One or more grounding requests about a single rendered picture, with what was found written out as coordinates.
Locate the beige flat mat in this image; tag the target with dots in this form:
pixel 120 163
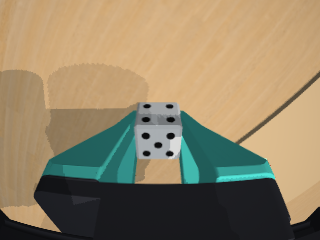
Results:
pixel 290 140

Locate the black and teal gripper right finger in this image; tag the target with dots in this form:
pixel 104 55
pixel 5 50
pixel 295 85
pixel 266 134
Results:
pixel 216 158

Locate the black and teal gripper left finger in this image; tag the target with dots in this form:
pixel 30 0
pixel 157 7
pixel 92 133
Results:
pixel 100 156

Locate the white die with black pips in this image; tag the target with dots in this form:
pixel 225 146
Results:
pixel 158 130

